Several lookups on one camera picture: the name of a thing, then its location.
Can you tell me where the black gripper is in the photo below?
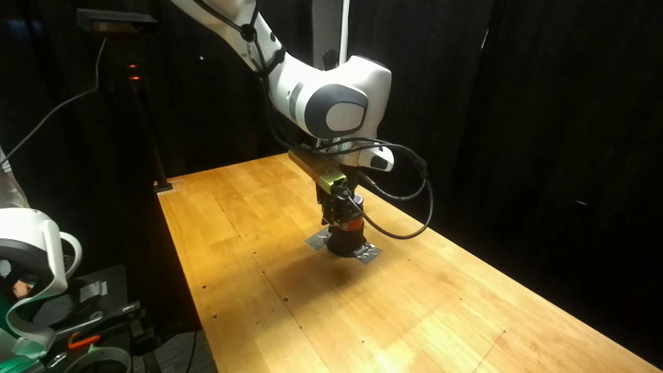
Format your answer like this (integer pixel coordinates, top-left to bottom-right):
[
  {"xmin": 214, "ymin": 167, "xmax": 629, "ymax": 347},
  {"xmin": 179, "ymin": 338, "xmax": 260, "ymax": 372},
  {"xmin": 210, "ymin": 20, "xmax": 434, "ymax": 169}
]
[{"xmin": 317, "ymin": 180, "xmax": 363, "ymax": 229}]

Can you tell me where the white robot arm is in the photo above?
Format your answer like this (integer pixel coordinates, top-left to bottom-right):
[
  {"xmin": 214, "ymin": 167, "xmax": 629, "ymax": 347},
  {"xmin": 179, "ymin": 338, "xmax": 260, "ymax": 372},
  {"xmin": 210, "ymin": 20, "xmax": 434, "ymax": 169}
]
[{"xmin": 173, "ymin": 0, "xmax": 397, "ymax": 172}]

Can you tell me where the dark jar with red band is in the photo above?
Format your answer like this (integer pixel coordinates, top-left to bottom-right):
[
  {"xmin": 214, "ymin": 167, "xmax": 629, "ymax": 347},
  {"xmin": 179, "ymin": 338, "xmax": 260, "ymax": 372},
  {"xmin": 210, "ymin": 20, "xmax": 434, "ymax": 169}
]
[{"xmin": 328, "ymin": 217, "xmax": 367, "ymax": 257}]

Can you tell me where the black light stand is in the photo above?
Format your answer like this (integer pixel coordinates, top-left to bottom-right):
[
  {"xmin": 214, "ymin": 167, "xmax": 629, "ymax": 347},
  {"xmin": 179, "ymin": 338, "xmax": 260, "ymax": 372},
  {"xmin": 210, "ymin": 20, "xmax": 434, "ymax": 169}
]
[{"xmin": 74, "ymin": 9, "xmax": 173, "ymax": 194}]

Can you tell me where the wrist camera mount bar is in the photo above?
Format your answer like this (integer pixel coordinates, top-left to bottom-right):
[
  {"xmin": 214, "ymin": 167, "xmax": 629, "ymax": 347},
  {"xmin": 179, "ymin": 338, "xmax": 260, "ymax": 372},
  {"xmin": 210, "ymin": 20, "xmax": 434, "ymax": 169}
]
[{"xmin": 289, "ymin": 149, "xmax": 346, "ymax": 192}]

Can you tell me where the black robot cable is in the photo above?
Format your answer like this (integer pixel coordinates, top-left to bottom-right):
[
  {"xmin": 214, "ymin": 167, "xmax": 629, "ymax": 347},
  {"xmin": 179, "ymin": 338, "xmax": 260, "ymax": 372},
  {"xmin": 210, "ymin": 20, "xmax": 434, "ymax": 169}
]
[{"xmin": 313, "ymin": 137, "xmax": 438, "ymax": 243}]

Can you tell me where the grey cable on left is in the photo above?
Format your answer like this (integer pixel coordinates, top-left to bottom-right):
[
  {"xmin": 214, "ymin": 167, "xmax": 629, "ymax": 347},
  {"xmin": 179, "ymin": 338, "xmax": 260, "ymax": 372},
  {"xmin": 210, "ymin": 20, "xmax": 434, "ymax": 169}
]
[{"xmin": 0, "ymin": 37, "xmax": 110, "ymax": 169}]

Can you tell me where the orange handled tool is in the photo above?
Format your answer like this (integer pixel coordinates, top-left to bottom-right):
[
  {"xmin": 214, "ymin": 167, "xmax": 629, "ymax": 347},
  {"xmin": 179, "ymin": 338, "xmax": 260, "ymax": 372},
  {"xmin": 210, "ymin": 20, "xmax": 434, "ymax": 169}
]
[{"xmin": 67, "ymin": 335, "xmax": 102, "ymax": 351}]

